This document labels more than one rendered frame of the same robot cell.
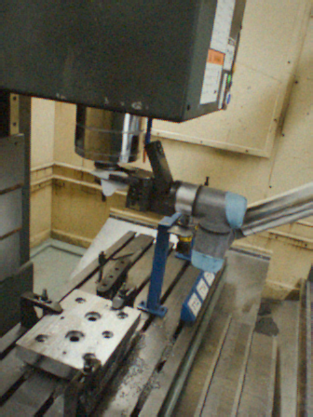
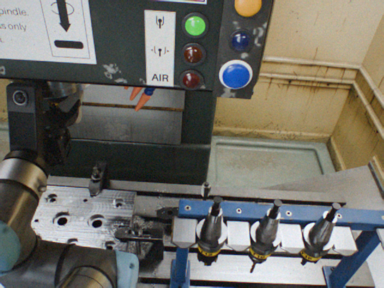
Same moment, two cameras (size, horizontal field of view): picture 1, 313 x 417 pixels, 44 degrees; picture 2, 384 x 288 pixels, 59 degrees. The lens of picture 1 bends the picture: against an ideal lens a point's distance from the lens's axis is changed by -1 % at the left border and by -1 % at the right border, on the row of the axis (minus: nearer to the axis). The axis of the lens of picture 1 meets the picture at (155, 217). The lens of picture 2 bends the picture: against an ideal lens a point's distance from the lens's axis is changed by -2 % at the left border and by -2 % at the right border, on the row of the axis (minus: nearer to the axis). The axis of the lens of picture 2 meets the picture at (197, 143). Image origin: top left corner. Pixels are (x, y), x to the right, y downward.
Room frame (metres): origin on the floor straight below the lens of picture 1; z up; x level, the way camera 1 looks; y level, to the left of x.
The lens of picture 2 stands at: (0.97, -0.45, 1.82)
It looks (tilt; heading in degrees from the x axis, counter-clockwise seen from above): 43 degrees down; 70
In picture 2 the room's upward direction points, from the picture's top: 6 degrees clockwise
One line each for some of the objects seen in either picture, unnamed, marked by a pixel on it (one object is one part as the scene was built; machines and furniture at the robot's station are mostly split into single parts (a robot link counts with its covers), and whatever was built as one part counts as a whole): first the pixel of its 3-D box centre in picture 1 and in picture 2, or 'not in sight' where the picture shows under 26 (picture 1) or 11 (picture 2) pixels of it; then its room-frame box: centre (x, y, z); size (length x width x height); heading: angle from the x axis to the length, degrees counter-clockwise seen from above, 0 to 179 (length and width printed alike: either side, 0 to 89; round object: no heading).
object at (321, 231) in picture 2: not in sight; (324, 227); (1.36, -0.17, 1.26); 0.04 x 0.04 x 0.07
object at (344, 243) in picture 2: not in sight; (342, 240); (1.41, -0.19, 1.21); 0.07 x 0.05 x 0.01; 73
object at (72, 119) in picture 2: not in sight; (63, 115); (0.91, 0.06, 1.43); 0.09 x 0.05 x 0.02; 57
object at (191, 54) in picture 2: not in sight; (193, 54); (1.07, -0.14, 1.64); 0.02 x 0.01 x 0.02; 163
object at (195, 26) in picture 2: not in sight; (195, 25); (1.07, -0.14, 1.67); 0.02 x 0.01 x 0.02; 163
